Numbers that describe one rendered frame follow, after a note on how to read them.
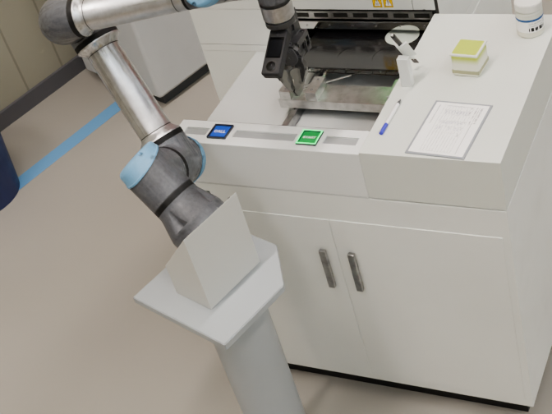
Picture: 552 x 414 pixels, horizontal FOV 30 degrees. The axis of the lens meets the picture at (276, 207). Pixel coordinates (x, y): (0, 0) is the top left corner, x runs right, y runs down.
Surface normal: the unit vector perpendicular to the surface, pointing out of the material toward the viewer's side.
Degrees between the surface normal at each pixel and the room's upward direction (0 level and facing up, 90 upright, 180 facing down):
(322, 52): 0
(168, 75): 90
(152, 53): 90
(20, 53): 90
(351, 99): 0
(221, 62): 90
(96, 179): 0
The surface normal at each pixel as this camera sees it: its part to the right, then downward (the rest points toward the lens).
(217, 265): 0.74, 0.28
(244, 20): -0.40, 0.66
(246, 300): -0.24, -0.75
